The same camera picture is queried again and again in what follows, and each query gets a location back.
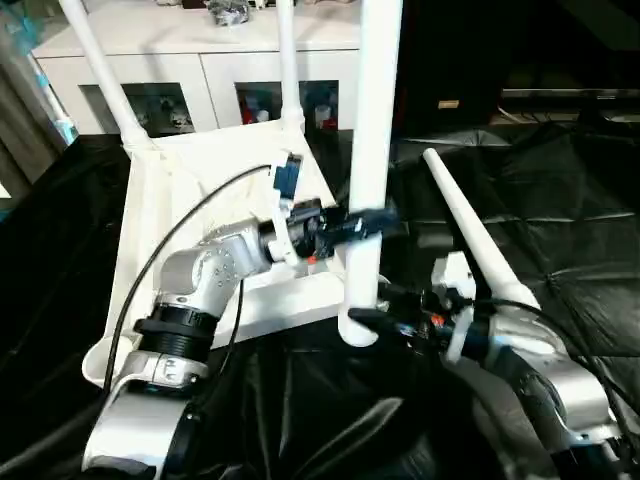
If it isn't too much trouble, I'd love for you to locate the white plastic table leg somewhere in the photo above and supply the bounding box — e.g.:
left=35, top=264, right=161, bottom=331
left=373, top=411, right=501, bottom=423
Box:
left=275, top=0, right=306, bottom=133
left=422, top=148, right=541, bottom=311
left=58, top=0, right=156, bottom=153
left=337, top=0, right=404, bottom=348

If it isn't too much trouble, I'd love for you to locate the white upturned plastic table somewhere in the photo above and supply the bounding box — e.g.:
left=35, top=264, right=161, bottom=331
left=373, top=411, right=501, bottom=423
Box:
left=82, top=125, right=351, bottom=389

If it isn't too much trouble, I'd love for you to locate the black work mat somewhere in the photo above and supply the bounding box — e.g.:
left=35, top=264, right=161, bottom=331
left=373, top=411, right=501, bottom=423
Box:
left=0, top=128, right=640, bottom=480

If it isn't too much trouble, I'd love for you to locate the white glass-door cabinet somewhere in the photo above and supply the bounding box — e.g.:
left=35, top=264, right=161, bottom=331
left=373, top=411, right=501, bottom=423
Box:
left=32, top=0, right=363, bottom=136

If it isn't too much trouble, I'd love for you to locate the grey crumpled object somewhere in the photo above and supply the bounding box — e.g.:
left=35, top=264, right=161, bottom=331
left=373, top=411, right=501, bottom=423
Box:
left=208, top=0, right=253, bottom=26

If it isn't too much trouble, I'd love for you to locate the black case with yellow label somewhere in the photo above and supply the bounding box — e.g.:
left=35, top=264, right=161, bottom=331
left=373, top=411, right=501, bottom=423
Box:
left=395, top=0, right=640, bottom=141

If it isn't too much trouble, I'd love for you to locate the grey curtain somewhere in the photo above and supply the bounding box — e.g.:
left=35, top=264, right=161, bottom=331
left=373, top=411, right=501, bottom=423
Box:
left=0, top=0, right=79, bottom=191

